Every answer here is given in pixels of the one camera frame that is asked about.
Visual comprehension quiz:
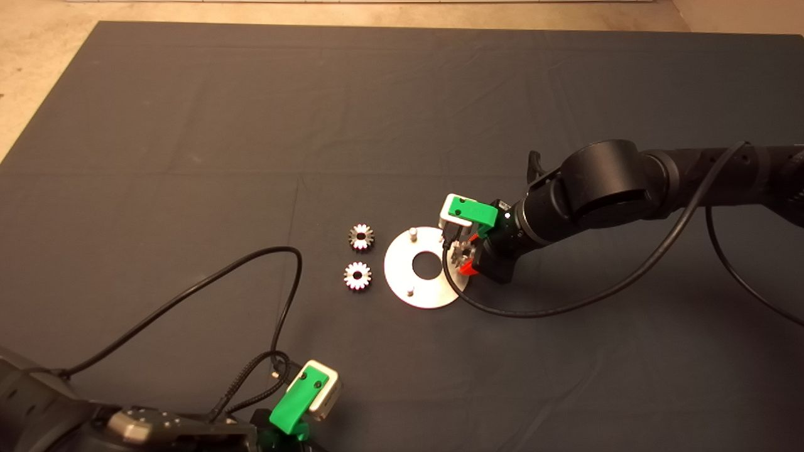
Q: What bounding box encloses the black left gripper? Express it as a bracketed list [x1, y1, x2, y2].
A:
[250, 410, 315, 452]

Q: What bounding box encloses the smooth black left camera cable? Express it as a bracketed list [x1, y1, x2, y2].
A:
[57, 246, 303, 379]

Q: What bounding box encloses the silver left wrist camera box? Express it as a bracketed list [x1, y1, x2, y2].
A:
[294, 360, 343, 420]

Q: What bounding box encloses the smooth black right camera cable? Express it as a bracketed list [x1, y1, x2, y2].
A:
[442, 141, 804, 327]

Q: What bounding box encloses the dark grey table cloth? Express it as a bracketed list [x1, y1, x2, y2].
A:
[0, 22, 804, 452]

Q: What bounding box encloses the small steel planetary gear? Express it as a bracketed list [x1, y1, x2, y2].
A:
[348, 224, 376, 252]
[344, 262, 372, 292]

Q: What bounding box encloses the green right camera mount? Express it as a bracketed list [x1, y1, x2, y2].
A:
[454, 196, 508, 239]

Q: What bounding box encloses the green left camera mount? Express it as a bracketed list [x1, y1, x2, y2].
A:
[269, 369, 329, 439]

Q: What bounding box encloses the round metal carrier plate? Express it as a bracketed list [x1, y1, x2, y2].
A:
[384, 227, 470, 309]

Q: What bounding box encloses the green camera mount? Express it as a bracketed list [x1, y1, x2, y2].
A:
[269, 369, 329, 439]
[454, 196, 508, 239]

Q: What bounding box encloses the braided black left gripper cable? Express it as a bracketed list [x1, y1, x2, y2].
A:
[209, 352, 295, 422]

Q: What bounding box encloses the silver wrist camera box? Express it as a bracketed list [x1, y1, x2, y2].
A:
[294, 360, 343, 420]
[438, 193, 475, 230]

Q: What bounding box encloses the dark gear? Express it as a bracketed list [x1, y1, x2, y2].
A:
[448, 242, 475, 271]

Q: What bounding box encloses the smooth black camera cable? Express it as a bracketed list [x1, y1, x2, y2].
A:
[442, 141, 804, 327]
[57, 246, 303, 379]

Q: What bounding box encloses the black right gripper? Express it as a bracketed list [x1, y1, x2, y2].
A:
[457, 200, 531, 284]

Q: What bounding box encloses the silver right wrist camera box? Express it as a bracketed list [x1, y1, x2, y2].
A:
[438, 193, 475, 230]

